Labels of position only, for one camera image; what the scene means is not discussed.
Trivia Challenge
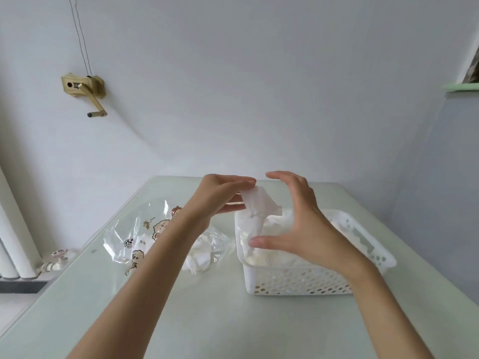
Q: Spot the person's left forearm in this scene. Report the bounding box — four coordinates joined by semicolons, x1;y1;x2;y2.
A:
67;212;210;359

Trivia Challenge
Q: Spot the brass wall crank winch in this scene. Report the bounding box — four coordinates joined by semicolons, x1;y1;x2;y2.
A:
61;73;108;119

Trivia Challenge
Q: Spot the clear bear-print plastic bag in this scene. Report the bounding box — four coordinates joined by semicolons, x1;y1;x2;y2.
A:
103;199;237;278

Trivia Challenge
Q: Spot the white radiator valve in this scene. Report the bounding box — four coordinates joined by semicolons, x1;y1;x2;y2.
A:
38;248;71;274

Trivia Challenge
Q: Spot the white column radiator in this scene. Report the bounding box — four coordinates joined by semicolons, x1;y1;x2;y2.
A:
0;164;42;279

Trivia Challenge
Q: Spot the white perforated plastic basket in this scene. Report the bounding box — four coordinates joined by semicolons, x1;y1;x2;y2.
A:
235;209;397;296

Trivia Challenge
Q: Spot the thin steel winch cable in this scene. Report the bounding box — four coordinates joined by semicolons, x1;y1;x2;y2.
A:
68;0;93;77

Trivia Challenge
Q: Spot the person's left hand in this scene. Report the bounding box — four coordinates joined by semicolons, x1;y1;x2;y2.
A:
178;174;257;237

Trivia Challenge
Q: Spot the white cotton glove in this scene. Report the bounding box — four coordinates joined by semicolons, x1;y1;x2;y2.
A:
239;185;283;240

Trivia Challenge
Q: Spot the person's right hand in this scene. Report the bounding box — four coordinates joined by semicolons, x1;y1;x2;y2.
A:
248;170;379;284

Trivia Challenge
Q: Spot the stack of white gloves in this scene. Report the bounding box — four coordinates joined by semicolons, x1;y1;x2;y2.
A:
239;211;372;268

